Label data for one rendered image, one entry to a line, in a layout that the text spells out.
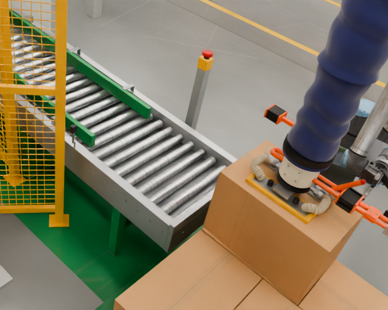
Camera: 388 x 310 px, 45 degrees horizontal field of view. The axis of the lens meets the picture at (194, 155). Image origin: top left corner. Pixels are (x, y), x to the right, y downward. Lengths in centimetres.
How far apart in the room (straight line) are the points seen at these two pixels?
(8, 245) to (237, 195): 146
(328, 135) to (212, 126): 222
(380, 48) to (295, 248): 91
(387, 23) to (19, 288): 222
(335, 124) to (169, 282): 102
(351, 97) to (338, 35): 24
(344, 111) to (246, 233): 77
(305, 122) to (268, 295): 86
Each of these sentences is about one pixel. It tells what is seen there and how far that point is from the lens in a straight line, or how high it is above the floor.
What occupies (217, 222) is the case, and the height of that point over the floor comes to 64.
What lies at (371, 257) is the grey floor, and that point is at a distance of 354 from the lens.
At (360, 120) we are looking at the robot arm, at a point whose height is 98.
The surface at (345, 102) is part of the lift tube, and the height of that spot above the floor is 150.
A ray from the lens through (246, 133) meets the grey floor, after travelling 407.
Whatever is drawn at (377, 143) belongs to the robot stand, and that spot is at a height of 75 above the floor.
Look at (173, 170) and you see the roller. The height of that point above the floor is 55.
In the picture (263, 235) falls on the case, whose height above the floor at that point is 78.
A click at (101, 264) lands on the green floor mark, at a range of 290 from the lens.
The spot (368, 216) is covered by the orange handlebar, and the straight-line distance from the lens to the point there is 208.
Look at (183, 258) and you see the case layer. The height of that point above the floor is 54.
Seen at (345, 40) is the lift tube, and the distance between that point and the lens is 173.
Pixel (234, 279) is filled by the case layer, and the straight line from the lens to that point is 230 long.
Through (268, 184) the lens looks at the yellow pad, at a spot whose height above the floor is 98.
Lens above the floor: 237
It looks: 40 degrees down
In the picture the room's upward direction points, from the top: 15 degrees clockwise
